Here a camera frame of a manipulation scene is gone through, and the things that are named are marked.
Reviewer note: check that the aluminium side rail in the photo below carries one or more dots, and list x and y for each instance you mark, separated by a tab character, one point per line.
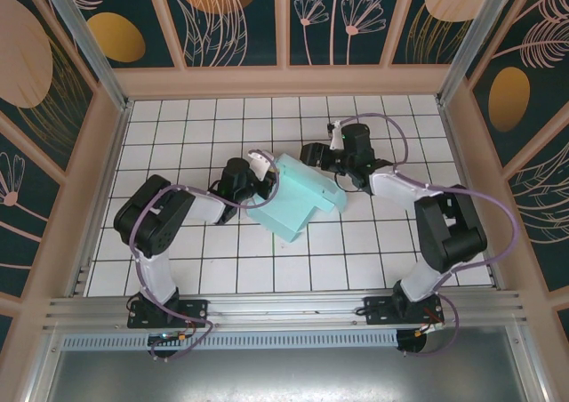
473	197
100	202

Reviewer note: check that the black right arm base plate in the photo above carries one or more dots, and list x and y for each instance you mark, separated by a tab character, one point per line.
378	311

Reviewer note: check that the wall panel with orange oval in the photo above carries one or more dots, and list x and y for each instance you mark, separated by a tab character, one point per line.
115	37
511	99

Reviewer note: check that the wall panel with pink flowers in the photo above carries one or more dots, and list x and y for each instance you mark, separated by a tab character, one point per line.
338	19
22	206

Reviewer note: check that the wall panel with peach circle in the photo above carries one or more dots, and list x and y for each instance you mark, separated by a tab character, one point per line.
26	64

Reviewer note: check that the wall panel with leaf drawing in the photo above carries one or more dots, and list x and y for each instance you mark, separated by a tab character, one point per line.
213	19
547	206

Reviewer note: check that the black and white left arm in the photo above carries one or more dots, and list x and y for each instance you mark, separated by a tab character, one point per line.
155	215

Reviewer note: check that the grey metal sheet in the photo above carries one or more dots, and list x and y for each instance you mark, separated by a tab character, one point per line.
284	375

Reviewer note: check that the aluminium corner post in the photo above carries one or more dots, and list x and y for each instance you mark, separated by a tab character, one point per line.
471	33
93	50

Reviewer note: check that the aluminium mounting rail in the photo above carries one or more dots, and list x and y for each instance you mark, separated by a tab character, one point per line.
284	308

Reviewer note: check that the wall panel with gold lines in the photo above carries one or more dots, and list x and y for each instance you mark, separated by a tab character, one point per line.
435	19

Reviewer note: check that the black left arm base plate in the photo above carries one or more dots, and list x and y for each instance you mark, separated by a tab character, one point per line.
195	308

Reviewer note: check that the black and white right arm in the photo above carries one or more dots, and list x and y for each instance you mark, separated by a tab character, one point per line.
449	228

